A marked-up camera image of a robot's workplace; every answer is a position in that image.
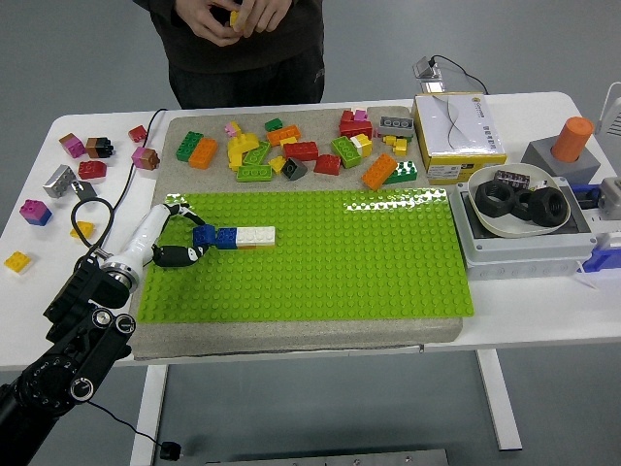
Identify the grey long toy brick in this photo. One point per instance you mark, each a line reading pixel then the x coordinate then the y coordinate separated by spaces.
pixel 396 126

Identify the yellow curved toy brick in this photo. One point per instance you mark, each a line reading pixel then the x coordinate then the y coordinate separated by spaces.
pixel 241 144

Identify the grey junction box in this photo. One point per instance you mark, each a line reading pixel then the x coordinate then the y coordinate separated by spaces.
pixel 524 252

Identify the green white toy brick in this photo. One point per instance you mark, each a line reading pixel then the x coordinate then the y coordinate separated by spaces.
pixel 402 172

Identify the yellow small toy brick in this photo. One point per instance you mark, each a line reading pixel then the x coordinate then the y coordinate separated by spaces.
pixel 276 164
pixel 235 161
pixel 389 140
pixel 401 147

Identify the dark purple strip part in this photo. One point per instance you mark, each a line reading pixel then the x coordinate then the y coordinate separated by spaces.
pixel 512 179

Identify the orange long toy brick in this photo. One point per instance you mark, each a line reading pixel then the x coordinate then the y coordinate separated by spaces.
pixel 285 134
pixel 379 171

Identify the white zip tie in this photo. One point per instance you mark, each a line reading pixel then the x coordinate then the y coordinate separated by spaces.
pixel 582 276

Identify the lime green toy brick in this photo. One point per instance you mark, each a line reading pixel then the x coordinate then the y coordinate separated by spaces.
pixel 257 153
pixel 345 151

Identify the white yellow cardboard box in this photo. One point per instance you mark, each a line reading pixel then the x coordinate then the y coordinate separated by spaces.
pixel 456 131

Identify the grey-brown foam mat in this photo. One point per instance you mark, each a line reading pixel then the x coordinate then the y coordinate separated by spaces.
pixel 291 335

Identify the dark green small brick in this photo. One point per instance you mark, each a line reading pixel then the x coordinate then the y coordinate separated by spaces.
pixel 274 124

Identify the lime green flat brick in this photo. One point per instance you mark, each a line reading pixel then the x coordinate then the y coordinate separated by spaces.
pixel 253 173

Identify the orange cylinder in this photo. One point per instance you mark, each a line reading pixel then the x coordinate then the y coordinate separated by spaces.
pixel 572 138

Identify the dark grey slope brick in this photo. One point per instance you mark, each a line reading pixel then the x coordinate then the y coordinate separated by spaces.
pixel 294 169

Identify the grey metal plate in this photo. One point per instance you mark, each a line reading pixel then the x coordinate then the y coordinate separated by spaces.
pixel 330 458

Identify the person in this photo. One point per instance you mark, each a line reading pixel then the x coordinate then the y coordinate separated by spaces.
pixel 242 73

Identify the green studded baseplate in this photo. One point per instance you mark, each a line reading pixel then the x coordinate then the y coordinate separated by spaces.
pixel 315 267

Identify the orange flat toy brick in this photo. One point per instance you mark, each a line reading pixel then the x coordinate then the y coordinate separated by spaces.
pixel 252 247

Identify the yellow thin toy brick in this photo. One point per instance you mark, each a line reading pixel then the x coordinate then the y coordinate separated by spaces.
pixel 288 142

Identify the large black hex nut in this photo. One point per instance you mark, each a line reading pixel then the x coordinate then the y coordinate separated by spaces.
pixel 538 213
pixel 482 204

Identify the person's left hand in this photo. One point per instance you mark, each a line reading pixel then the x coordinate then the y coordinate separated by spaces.
pixel 264 14

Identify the grey slope toy piece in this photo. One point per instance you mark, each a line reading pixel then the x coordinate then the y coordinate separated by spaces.
pixel 86 190

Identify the grey connector block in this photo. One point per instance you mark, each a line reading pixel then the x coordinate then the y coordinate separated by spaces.
pixel 612 199

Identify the white frame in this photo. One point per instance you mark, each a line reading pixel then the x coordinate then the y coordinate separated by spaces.
pixel 612 114

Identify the grey block holder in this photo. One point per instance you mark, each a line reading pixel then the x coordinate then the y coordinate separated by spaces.
pixel 543 155

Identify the red long toy brick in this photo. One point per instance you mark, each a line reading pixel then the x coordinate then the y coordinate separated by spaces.
pixel 301 151

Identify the blue plastic fixture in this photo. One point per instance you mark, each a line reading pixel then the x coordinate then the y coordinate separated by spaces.
pixel 601 259

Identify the yellow square toy brick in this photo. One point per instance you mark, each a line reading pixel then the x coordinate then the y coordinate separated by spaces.
pixel 235 19

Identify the magenta blue toy brick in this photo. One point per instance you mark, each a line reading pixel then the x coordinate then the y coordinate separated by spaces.
pixel 35 211

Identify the person's right hand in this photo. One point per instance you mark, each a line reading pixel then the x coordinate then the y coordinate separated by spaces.
pixel 208 26

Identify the yellow flat toy brick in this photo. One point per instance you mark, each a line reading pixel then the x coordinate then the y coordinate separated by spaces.
pixel 83 229

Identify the blue square toy brick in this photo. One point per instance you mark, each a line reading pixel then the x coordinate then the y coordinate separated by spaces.
pixel 204 236
pixel 227 238

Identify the white bowl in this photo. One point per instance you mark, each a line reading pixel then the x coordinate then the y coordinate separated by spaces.
pixel 507 229

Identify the brown black toy brick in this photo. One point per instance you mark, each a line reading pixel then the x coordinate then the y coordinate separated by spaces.
pixel 98 148

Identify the red stacked toy bricks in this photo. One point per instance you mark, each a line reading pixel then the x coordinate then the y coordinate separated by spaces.
pixel 354 127

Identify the white long toy brick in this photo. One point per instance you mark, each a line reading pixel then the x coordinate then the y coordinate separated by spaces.
pixel 256 235

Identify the small black hex nut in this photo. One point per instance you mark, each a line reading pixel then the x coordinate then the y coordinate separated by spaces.
pixel 516 209

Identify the silver toy brick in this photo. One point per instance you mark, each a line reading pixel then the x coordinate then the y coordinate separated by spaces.
pixel 59 180

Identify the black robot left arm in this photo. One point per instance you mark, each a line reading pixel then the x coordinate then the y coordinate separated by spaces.
pixel 73 349

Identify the pink yellow small brick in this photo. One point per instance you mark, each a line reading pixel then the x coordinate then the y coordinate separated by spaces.
pixel 233 128

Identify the white table leg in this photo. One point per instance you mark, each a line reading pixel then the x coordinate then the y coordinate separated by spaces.
pixel 500 403
pixel 148 412

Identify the dark green toy brick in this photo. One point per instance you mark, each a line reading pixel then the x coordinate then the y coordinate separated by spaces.
pixel 189 144

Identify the clear plastic device stand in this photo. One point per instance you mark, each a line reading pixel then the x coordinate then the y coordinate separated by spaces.
pixel 429 73

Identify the small red toy brick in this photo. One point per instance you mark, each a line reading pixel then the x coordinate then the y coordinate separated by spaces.
pixel 138 134

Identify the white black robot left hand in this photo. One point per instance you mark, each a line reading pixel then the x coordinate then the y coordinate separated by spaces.
pixel 143 238

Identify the pink small toy brick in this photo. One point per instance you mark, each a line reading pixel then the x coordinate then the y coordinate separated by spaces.
pixel 360 115

